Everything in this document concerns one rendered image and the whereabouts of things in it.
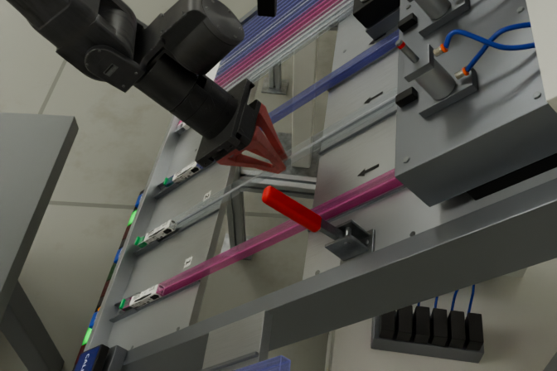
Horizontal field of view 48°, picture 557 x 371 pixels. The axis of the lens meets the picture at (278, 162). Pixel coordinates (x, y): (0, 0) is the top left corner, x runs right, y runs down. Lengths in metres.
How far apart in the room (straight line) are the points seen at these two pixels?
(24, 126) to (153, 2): 1.48
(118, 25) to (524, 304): 0.76
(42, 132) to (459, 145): 1.03
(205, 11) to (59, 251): 1.38
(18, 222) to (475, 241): 0.90
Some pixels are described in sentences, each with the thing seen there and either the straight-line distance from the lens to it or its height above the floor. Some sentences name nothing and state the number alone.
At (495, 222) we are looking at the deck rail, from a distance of 0.49.
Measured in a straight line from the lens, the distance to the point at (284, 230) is 0.67.
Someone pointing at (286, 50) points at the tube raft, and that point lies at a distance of 0.96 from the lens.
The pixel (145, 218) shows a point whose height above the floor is 0.73.
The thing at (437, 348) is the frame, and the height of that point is 0.65.
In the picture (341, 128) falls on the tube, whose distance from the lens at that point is 0.70.
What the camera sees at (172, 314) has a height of 0.83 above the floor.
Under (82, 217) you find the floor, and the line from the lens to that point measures 1.99.
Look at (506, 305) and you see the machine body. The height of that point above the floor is 0.62.
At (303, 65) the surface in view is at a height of 0.43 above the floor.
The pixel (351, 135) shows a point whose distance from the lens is 0.70.
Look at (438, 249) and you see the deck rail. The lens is 0.51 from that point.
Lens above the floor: 1.51
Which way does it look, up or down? 48 degrees down
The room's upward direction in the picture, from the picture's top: straight up
